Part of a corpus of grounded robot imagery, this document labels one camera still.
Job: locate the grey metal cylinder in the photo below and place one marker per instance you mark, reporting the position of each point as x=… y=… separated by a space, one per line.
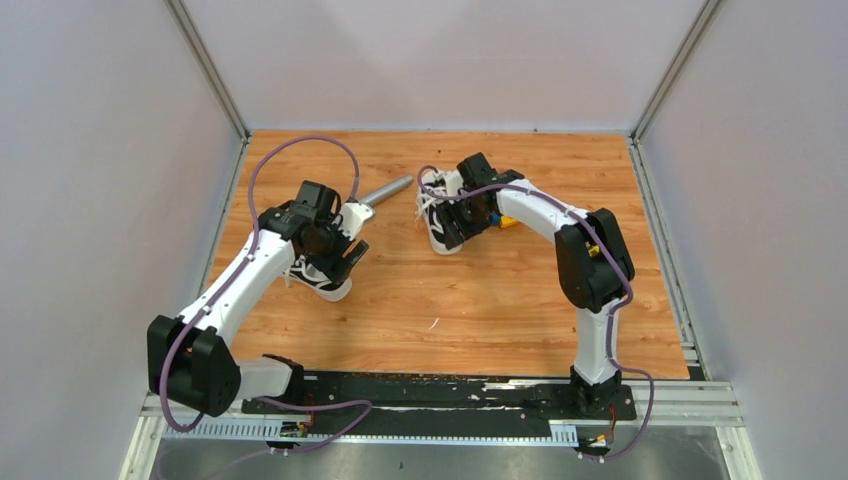
x=387 y=191

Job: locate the aluminium frame rail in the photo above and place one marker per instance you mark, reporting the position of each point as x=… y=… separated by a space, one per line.
x=658 y=403

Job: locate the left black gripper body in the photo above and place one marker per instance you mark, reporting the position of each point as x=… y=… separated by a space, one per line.
x=331 y=244

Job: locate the yellow toy handle piece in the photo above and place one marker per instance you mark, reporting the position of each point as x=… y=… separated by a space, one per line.
x=507 y=222

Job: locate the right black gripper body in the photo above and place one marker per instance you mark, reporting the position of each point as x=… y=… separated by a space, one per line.
x=467 y=213

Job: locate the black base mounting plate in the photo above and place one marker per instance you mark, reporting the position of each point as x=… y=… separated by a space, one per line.
x=417 y=407

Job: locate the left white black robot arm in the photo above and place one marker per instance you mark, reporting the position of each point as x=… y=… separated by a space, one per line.
x=189 y=356

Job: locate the black white sneaker with laces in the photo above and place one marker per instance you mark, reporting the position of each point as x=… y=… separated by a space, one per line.
x=443 y=183

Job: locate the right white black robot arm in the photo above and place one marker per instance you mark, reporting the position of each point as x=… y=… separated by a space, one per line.
x=594 y=267

